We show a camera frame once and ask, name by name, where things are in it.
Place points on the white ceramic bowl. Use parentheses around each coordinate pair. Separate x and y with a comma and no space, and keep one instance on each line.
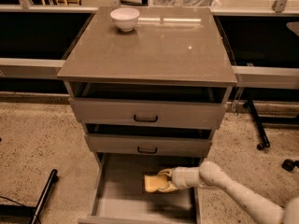
(125,18)

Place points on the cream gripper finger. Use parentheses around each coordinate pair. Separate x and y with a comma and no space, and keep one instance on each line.
(169,187)
(168,172)

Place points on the middle grey drawer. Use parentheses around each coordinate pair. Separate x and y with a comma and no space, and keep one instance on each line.
(143,145)

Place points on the black stand leg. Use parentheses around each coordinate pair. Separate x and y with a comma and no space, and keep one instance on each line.
(15,209)
(261,121)

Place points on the grey drawer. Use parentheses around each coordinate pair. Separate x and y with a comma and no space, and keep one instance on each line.
(143,145)
(148,113)
(120,196)

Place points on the bottom grey drawer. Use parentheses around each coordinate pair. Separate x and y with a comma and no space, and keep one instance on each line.
(120,196)

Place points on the black office chair base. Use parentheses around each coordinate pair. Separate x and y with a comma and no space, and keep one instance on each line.
(289,165)

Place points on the yellow sponge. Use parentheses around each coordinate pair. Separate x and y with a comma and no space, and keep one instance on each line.
(154,182)

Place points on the grey drawer cabinet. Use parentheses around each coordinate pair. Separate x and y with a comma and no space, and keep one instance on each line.
(172,55)

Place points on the black stand leg left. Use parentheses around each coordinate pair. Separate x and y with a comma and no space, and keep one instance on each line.
(15,209)

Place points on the grey metal railing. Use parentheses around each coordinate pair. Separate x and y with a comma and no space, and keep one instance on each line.
(247,76)

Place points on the top grey drawer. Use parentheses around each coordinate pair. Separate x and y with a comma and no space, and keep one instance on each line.
(148,113)

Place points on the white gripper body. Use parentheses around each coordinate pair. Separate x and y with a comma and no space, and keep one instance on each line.
(180,177)

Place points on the black stand leg right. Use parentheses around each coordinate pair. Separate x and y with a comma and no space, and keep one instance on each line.
(261,121)

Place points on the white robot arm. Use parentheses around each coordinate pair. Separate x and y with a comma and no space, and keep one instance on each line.
(209,174)

